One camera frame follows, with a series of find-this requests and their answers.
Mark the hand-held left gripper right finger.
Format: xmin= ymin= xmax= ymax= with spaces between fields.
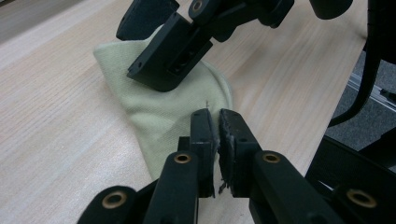
xmin=219 ymin=108 xmax=262 ymax=199

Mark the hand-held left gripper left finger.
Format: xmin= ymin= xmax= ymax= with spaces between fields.
xmin=178 ymin=108 xmax=217 ymax=199

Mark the aluminium floor rail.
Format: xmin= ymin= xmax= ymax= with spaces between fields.
xmin=347 ymin=72 xmax=396 ymax=114

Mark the light green sock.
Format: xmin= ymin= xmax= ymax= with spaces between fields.
xmin=92 ymin=26 xmax=233 ymax=182

